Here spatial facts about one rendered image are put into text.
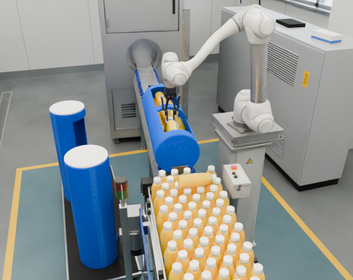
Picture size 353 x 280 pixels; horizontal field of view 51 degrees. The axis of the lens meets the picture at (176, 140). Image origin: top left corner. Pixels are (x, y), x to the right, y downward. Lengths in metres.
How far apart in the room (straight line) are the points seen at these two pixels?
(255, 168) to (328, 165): 1.38
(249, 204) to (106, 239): 1.11
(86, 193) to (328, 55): 2.23
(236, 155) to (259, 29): 0.92
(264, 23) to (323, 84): 1.44
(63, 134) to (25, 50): 4.14
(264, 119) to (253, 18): 0.61
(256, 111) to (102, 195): 1.13
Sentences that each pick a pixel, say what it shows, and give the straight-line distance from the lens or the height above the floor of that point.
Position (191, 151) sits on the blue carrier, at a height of 1.11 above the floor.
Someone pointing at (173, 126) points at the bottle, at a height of 1.21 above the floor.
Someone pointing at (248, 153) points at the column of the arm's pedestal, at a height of 0.93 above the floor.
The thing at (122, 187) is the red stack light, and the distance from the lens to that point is 1.80.
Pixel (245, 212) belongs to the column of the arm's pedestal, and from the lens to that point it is 3.00.
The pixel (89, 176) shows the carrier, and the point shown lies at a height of 0.97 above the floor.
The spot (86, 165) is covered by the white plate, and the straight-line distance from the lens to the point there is 2.37.
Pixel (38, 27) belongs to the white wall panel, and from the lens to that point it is 7.08.
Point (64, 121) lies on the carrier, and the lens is 3.12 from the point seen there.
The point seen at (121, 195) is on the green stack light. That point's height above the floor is 1.19.
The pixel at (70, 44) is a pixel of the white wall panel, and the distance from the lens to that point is 7.14.
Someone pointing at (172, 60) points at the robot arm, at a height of 1.62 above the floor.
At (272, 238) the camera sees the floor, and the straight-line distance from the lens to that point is 3.41.
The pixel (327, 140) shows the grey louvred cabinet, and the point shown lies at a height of 0.57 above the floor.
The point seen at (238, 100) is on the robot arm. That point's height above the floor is 1.30.
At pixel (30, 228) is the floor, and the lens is 3.63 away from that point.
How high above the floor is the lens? 2.29
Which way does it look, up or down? 29 degrees down
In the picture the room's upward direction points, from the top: straight up
